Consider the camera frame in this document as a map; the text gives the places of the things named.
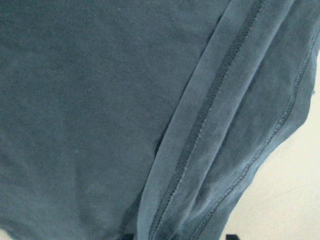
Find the black graphic t-shirt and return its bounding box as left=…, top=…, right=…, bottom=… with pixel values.
left=0, top=0, right=320, bottom=240

